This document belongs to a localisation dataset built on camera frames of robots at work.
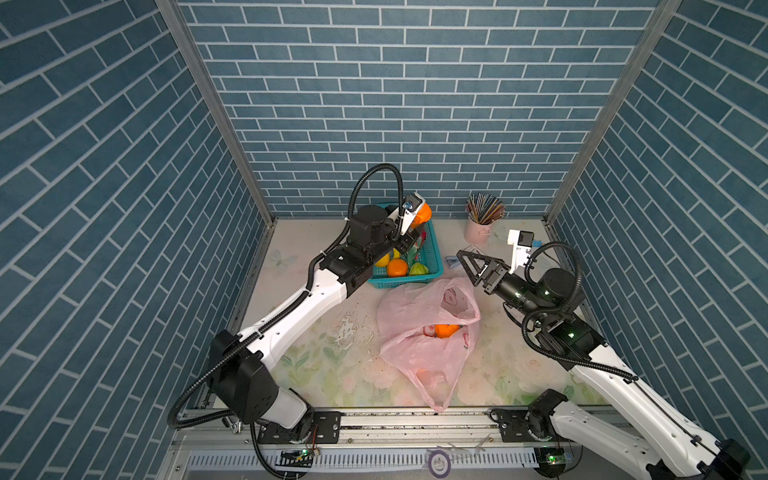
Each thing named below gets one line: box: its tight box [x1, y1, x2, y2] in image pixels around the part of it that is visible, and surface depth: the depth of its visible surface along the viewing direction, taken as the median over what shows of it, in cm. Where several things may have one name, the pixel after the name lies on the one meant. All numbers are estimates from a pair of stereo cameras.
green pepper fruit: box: [410, 262, 429, 275], surface depth 101 cm
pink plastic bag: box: [378, 277, 481, 413], surface depth 78 cm
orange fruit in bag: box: [434, 324, 463, 339], surface depth 88 cm
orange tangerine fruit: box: [387, 258, 408, 278], surface depth 103 cm
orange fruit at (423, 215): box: [411, 202, 433, 229], surface depth 71 cm
